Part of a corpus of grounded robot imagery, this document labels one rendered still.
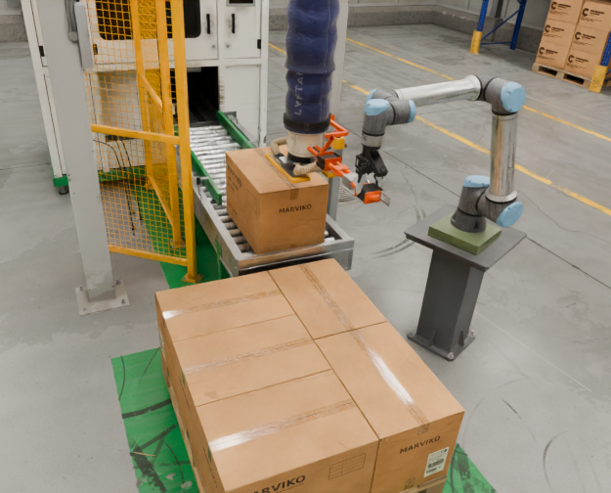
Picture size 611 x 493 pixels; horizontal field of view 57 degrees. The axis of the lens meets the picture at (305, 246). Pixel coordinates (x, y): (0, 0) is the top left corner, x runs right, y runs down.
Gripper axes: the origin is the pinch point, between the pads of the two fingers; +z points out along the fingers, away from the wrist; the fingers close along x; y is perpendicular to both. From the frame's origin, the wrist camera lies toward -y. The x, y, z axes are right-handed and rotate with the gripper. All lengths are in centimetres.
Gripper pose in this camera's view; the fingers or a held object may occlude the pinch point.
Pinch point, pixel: (369, 191)
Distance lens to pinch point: 233.1
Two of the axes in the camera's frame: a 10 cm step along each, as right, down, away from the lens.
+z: -0.6, 8.5, 5.2
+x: -9.0, 1.8, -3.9
